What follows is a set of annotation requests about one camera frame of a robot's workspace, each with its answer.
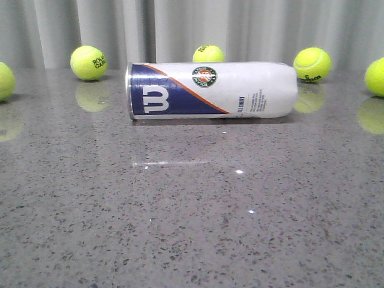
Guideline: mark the white blue tennis ball can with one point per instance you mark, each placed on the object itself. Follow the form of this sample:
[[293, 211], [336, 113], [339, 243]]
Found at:
[[191, 90]]

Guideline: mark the centre yellow tennis ball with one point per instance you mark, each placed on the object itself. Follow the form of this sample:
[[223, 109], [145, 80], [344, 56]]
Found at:
[[208, 53]]

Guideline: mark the Roland Garros yellow tennis ball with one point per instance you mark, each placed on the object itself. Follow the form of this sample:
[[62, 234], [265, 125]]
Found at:
[[88, 63]]

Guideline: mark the Wilson 3 yellow tennis ball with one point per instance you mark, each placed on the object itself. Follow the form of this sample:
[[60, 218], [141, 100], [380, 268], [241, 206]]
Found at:
[[312, 64]]

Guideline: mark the far-left yellow tennis ball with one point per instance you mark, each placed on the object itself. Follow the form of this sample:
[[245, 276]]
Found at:
[[7, 81]]

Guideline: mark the far-right yellow tennis ball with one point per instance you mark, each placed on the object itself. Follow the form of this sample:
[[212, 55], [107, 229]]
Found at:
[[374, 77]]

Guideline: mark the grey pleated curtain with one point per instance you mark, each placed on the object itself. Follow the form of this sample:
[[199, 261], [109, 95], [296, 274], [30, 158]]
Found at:
[[43, 34]]

